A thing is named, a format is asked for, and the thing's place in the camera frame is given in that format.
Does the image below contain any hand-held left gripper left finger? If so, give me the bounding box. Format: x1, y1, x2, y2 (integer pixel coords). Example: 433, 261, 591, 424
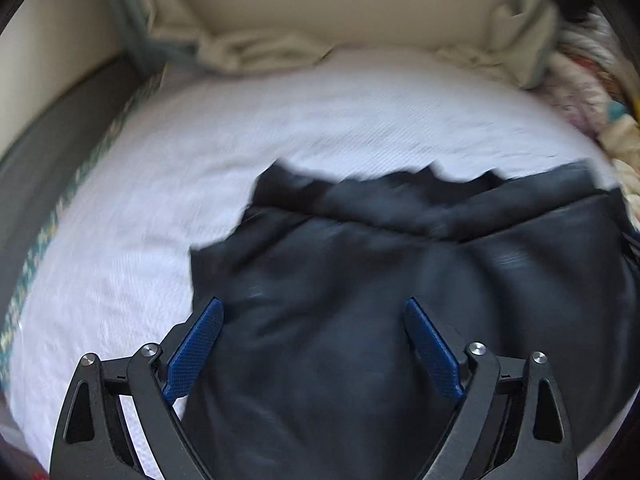
50, 296, 224, 480

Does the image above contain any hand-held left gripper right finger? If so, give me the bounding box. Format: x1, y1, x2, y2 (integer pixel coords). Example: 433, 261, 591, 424
403, 297, 578, 480

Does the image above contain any dark navy buttoned jacket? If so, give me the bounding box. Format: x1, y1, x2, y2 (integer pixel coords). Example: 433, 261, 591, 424
189, 157, 640, 480

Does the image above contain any green floral bed sheet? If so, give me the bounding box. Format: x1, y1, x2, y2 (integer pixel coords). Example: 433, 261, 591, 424
0, 74, 167, 392

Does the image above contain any white textured bed cover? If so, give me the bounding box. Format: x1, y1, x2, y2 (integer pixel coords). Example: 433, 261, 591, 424
7, 50, 621, 480

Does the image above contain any dark grey bed side panel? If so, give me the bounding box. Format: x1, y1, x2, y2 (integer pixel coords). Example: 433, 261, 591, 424
0, 55, 147, 322

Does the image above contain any cream cloth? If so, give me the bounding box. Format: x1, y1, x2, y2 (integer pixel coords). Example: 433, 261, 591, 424
599, 115, 640, 187

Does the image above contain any pale purple floral quilt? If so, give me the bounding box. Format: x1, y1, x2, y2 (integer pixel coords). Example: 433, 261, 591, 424
550, 89, 603, 133

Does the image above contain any cream curtain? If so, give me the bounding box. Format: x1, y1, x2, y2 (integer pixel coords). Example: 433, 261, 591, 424
145, 0, 336, 74
435, 0, 569, 89

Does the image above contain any beige dotted quilt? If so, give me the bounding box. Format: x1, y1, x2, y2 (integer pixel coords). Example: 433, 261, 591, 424
554, 10, 640, 111

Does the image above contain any teal curtain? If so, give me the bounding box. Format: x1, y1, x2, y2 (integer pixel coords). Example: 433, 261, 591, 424
97, 0, 201, 74

